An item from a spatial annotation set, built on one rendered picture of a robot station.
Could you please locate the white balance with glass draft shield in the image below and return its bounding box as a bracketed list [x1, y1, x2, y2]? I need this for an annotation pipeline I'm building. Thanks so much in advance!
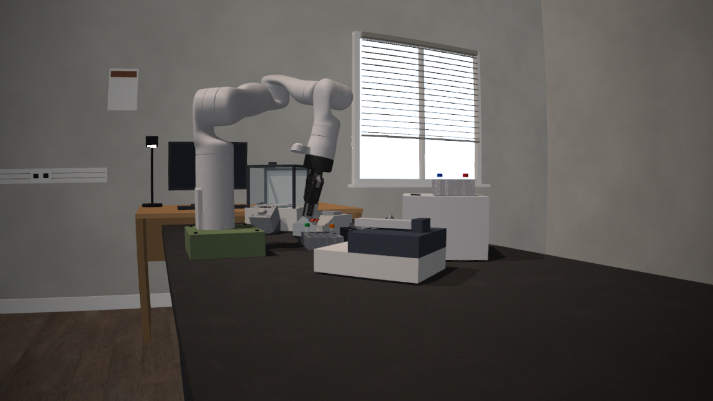
[245, 162, 311, 234]

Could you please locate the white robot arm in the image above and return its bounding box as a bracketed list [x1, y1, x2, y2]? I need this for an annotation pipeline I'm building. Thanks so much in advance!
[193, 74, 353, 230]

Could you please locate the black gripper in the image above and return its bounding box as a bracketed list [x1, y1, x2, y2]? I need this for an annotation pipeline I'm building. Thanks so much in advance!
[302, 155, 334, 219]

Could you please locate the white tube rack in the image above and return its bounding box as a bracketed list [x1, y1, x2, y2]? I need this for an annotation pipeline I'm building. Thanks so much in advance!
[301, 231, 344, 250]

